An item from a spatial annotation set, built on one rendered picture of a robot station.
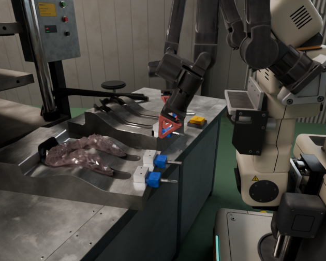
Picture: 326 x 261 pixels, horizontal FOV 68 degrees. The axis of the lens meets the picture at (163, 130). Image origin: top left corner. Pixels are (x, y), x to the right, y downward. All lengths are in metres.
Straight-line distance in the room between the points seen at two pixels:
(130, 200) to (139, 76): 2.98
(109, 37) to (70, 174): 3.02
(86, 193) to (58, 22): 1.16
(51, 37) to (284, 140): 1.34
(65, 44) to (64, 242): 1.26
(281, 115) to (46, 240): 0.79
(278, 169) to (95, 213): 0.63
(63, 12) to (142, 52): 1.96
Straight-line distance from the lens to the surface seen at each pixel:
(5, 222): 0.84
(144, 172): 0.76
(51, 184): 0.83
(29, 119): 1.57
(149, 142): 0.97
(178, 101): 0.68
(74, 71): 3.97
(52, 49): 1.65
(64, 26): 1.71
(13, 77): 1.45
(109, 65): 3.71
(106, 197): 0.76
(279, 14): 0.80
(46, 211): 0.82
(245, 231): 1.47
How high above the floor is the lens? 1.31
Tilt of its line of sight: 25 degrees down
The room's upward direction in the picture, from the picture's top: straight up
